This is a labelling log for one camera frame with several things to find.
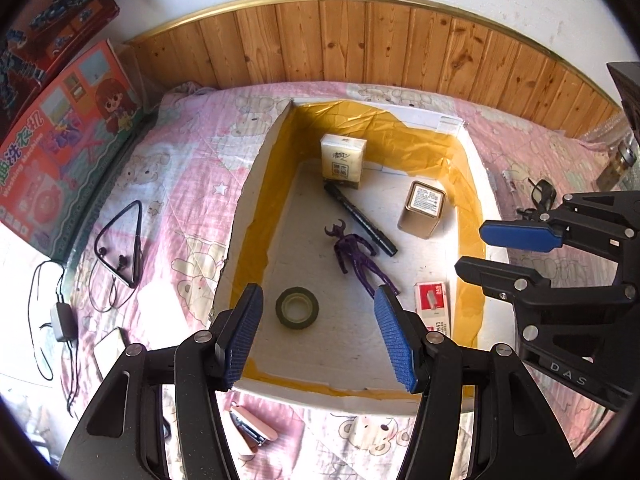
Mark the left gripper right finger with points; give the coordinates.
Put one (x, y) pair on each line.
(404, 337)

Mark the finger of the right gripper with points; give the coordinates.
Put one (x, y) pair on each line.
(498, 276)
(522, 235)

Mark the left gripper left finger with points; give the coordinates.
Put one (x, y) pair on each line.
(236, 330)

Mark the white red staple box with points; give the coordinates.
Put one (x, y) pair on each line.
(432, 306)

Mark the black safety glasses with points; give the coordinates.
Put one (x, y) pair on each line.
(542, 195)

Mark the green tape roll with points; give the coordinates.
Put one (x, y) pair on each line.
(297, 308)

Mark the purple toy figure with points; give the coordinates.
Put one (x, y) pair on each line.
(353, 248)

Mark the gold tin can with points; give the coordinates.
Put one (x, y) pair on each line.
(422, 210)

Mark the black marker pen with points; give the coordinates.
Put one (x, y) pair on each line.
(377, 235)

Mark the cream tissue pack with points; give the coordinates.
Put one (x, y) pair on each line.
(342, 159)

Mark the pink stapler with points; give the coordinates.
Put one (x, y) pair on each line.
(253, 430)

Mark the black neckband earphones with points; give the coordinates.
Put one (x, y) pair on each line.
(118, 260)

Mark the glass tea bottle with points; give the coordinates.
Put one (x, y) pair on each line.
(622, 159)

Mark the bubble wrap sheet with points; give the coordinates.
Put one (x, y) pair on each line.
(606, 137)

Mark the white cardboard box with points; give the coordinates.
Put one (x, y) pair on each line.
(340, 362)

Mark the pink toy washing machine box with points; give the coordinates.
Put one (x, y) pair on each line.
(55, 156)

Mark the red robot toy box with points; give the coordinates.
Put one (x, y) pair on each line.
(40, 42)

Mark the black power adapter with cable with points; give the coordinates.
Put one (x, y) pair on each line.
(63, 323)

